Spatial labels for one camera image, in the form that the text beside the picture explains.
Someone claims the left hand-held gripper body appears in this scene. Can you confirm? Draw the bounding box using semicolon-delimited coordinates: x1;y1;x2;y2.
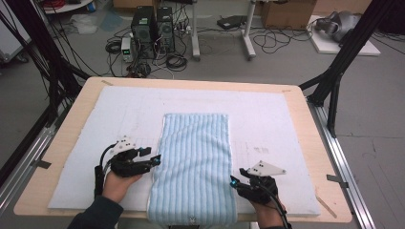
109;135;153;177

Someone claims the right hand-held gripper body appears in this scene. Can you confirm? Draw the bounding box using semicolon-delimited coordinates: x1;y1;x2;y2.
240;160;287;205

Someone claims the blue striped towel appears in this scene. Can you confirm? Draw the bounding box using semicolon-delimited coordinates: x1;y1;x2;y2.
146;113;238;227

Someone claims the person's left hand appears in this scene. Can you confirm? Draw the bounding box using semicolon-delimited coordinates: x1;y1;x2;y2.
101;171;142;204

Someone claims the person's right hand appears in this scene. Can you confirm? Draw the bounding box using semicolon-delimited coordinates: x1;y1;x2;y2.
252;198;288;228

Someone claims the white foam mat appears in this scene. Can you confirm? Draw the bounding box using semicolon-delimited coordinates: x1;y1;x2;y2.
47;85;322;218

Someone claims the white power supply unit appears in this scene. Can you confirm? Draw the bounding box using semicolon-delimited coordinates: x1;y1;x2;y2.
120;37;134;63

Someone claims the black computer tower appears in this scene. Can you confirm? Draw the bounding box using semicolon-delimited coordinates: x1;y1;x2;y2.
156;7;176;53
131;6;158;60

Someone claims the white-legged desk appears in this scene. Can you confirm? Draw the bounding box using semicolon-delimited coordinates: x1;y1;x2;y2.
190;0;258;62

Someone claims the clear plastic bag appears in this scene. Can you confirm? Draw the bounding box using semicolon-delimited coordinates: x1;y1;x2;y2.
70;13;98;34

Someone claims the open cardboard box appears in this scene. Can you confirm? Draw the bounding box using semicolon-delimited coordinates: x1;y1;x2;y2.
113;0;160;9

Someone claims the flat black device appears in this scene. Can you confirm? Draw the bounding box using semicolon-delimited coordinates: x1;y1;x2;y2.
217;14;247;31

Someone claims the brown cardboard box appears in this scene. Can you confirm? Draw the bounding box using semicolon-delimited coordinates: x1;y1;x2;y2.
261;0;318;31

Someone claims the white round table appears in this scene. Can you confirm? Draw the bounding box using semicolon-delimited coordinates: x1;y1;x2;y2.
42;0;94;14

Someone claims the white case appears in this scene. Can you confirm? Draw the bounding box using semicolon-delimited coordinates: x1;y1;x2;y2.
0;18;32;63

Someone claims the white floor board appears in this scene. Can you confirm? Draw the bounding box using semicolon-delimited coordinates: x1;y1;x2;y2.
308;14;381;56

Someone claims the grey rounded device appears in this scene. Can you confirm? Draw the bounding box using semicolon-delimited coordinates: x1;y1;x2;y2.
314;10;362;42

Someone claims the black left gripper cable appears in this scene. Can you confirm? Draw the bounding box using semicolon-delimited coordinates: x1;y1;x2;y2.
94;142;117;199

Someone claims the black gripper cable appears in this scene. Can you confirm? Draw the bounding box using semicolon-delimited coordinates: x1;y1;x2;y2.
259;179;293;229
94;142;117;199

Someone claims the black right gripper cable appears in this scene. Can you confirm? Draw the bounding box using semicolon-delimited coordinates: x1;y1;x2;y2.
259;179;293;229

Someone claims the grey table bracket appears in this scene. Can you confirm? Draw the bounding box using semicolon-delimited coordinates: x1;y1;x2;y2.
327;174;350;189
32;159;52;170

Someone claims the aluminium rail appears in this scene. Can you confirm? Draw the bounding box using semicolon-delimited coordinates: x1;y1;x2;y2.
307;98;377;229
0;127;55;218

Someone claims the coiled black cable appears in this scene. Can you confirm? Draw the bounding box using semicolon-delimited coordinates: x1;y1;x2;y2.
165;53;189;72
104;39;122;54

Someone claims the loose black floor cable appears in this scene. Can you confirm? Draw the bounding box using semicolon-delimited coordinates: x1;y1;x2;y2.
252;28;313;54

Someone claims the black frame post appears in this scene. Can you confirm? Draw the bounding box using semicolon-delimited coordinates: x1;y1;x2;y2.
299;0;399;138
6;0;92;126

